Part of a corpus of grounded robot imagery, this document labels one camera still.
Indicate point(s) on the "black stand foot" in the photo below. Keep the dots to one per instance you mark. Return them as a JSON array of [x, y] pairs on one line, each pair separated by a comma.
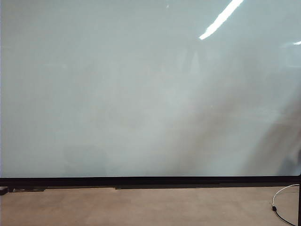
[[2, 190]]

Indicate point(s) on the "white board with black frame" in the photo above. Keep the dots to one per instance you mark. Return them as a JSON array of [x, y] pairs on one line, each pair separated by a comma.
[[117, 94]]

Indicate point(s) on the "whiteboard with black frame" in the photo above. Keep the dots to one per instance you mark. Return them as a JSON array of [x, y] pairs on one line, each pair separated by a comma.
[[299, 200]]

